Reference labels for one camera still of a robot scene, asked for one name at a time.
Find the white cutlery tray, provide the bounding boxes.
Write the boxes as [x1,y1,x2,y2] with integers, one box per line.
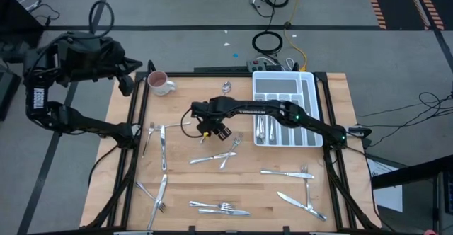
[251,70,324,149]

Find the black floor cables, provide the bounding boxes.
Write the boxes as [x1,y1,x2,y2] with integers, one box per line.
[367,91,453,147]

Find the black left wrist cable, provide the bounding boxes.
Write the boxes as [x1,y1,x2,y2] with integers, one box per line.
[88,0,115,40]

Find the black cabinet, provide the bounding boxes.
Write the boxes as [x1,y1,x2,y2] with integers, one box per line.
[0,0,45,64]

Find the silver table knife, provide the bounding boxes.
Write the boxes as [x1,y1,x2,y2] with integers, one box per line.
[188,151,238,166]
[260,169,316,180]
[145,173,168,231]
[197,207,251,218]
[276,190,328,222]

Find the black plug cable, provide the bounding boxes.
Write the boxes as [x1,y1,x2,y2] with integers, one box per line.
[28,4,60,27]

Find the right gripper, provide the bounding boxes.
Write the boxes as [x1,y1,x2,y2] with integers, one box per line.
[190,98,233,142]

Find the white mug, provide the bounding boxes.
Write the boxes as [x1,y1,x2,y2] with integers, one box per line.
[147,70,177,97]

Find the black power strip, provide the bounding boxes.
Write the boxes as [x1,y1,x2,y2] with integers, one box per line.
[246,59,282,74]

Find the black desk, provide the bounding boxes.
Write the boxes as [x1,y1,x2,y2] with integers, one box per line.
[370,154,453,235]

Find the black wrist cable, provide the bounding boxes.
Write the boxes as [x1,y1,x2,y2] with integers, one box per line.
[180,108,201,139]
[88,0,115,40]

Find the yellow floor cable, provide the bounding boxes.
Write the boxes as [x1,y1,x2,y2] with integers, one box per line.
[282,0,307,72]

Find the black arm base cable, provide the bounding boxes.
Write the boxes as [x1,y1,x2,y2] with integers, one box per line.
[87,144,120,188]

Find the utensil handle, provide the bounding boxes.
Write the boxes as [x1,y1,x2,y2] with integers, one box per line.
[160,125,168,173]

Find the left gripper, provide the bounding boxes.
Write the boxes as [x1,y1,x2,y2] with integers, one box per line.
[70,33,144,98]

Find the large black cable coil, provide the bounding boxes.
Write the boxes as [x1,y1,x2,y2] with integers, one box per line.
[251,30,284,55]

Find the white paper sheet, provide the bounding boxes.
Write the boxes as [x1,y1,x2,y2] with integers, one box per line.
[366,156,404,213]

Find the white adapter cable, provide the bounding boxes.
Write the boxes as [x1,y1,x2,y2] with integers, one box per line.
[18,0,42,12]

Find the black case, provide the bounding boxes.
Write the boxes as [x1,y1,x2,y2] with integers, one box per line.
[0,68,22,122]

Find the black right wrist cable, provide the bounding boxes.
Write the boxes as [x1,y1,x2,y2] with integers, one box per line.
[180,108,201,139]

